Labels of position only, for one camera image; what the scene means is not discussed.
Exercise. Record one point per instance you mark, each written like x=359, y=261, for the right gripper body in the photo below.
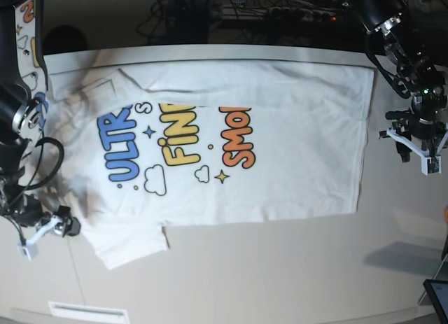
x=26, y=211

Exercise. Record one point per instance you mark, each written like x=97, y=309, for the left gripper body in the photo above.
x=409, y=125

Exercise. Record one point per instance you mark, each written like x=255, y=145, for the white printed T-shirt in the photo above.
x=177, y=144

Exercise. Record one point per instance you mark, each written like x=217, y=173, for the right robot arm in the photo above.
x=24, y=107

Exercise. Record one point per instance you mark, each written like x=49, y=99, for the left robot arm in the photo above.
x=391, y=45

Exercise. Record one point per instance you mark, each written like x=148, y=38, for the white paper label strip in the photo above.
x=89, y=314

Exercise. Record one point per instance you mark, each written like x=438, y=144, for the black tablet device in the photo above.
x=437, y=297

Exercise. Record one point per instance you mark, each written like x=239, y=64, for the power strip with red light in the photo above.
x=299, y=14

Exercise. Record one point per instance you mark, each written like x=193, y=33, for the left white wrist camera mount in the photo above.
x=431, y=159

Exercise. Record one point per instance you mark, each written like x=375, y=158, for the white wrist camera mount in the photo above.
x=38, y=236
x=431, y=159

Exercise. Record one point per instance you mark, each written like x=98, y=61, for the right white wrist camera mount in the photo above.
x=38, y=236

